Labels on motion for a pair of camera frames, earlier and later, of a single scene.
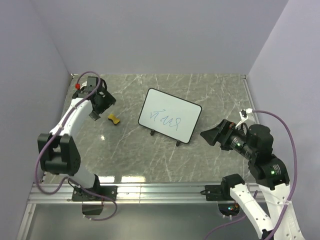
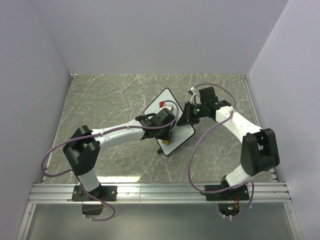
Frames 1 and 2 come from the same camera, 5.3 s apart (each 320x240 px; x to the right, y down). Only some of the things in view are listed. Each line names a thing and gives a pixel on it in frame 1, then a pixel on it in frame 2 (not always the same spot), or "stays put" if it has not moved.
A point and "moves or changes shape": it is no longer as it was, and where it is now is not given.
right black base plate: [220, 192] stays put
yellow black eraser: [116, 120] → [165, 142]
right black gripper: [211, 135] → [186, 117]
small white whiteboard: [170, 116] moves or changes shape
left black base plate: [80, 194] stays put
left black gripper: [108, 99] → [167, 136]
